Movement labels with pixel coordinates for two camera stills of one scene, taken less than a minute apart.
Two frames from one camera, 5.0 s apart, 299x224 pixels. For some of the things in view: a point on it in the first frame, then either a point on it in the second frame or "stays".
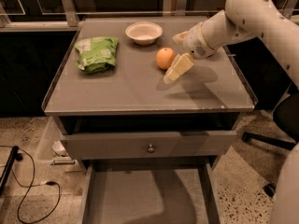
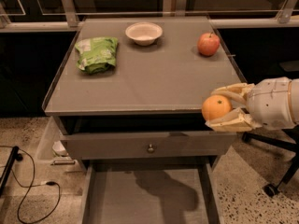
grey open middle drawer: x=149 y=192 stays
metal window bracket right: x=291 y=0 stays
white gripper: x=195 y=41 -> x=270 y=103
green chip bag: x=96 y=54 stays
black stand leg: x=14 y=156 stays
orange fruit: x=164 y=58 -> x=214 y=106
